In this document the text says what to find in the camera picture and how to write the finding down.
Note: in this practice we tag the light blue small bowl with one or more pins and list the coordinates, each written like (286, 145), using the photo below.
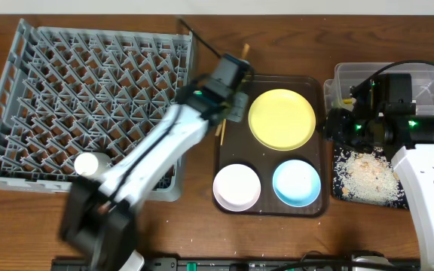
(296, 183)

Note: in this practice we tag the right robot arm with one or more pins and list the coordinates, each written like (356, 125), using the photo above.
(384, 115)

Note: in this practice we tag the black flat waste tray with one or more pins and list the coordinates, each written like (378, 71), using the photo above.
(367, 180)

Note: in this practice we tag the green snack wrapper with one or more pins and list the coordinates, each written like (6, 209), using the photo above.
(348, 101)

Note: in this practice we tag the clear plastic waste bin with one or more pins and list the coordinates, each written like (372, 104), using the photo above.
(349, 74)

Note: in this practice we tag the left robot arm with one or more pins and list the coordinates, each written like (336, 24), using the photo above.
(99, 219)

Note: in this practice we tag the black rail at table edge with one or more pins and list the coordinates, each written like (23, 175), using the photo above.
(174, 264)

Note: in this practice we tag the yellow round plate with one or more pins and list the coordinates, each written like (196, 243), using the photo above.
(281, 119)

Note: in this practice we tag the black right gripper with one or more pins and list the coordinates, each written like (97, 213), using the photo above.
(336, 119)

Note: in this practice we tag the grey plastic dish rack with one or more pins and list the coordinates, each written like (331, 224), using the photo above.
(68, 91)

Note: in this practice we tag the pink small bowl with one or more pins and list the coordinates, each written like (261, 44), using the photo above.
(236, 187)

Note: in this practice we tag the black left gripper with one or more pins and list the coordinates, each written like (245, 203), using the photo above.
(238, 102)

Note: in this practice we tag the spilled rice pile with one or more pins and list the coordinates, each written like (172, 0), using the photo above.
(367, 175)

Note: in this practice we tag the white cup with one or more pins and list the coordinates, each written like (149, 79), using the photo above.
(92, 164)

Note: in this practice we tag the dark brown serving tray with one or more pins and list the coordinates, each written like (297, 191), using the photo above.
(241, 146)

